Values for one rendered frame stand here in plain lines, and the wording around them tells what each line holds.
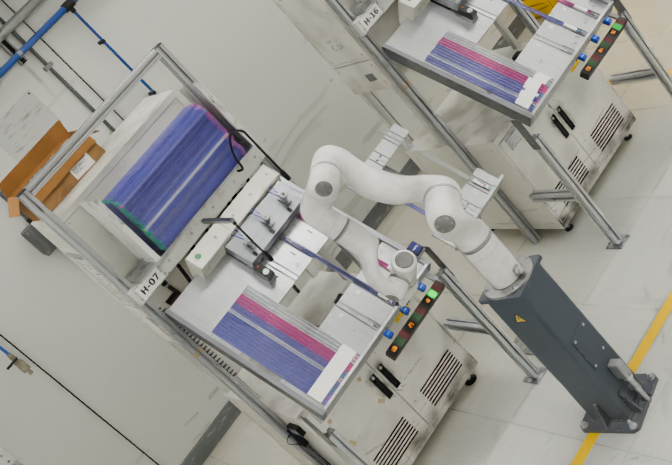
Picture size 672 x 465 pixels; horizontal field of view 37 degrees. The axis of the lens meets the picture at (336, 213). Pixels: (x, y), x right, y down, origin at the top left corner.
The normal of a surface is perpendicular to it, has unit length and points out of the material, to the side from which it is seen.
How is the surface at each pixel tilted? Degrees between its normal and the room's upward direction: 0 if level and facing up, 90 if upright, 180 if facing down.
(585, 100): 90
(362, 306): 46
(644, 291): 0
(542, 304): 90
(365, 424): 90
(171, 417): 90
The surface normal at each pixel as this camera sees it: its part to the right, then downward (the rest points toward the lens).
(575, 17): -0.09, -0.49
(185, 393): 0.52, -0.01
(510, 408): -0.64, -0.67
